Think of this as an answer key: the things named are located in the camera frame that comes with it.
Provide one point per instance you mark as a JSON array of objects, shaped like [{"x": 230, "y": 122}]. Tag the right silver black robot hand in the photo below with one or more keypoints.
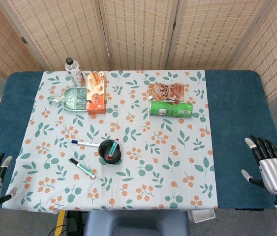
[{"x": 276, "y": 174}]

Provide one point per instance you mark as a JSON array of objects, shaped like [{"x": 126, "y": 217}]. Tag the black capped whiteboard marker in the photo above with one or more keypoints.
[{"x": 83, "y": 168}]

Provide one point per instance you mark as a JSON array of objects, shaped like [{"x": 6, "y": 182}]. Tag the blue capped whiteboard marker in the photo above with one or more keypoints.
[{"x": 86, "y": 143}]

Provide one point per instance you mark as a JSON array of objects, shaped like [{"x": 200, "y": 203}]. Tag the black mesh pen holder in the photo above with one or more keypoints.
[{"x": 103, "y": 150}]

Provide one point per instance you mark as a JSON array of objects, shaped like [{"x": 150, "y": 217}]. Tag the red capped whiteboard marker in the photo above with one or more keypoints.
[{"x": 114, "y": 147}]

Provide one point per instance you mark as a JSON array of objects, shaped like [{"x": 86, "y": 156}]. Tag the blue table cover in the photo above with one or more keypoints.
[{"x": 231, "y": 123}]

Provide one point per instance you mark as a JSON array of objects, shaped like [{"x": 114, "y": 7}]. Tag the small white box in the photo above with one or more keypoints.
[{"x": 201, "y": 216}]

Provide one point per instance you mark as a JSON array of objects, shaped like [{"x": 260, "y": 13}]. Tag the black table leg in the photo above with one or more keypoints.
[{"x": 75, "y": 221}]

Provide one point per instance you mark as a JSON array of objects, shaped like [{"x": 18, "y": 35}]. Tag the green chips can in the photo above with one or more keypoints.
[{"x": 170, "y": 108}]

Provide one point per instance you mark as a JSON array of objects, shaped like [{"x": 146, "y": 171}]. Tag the orange sauce pouch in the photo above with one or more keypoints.
[{"x": 167, "y": 91}]

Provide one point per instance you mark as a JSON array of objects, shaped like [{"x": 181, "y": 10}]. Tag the leaf and fruit print tablecloth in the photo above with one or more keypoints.
[{"x": 140, "y": 147}]

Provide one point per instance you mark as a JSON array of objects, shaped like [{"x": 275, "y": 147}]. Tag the orange snack box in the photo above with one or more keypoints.
[{"x": 96, "y": 98}]

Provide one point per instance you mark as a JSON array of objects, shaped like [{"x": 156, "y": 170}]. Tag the blue padded seat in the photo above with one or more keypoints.
[{"x": 138, "y": 223}]

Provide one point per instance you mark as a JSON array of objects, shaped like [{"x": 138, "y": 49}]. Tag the clear bottle with black cap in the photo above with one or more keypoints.
[{"x": 73, "y": 70}]

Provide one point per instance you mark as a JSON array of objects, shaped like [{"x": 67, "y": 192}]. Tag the black screen hinge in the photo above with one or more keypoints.
[
  {"x": 24, "y": 40},
  {"x": 174, "y": 24}
]

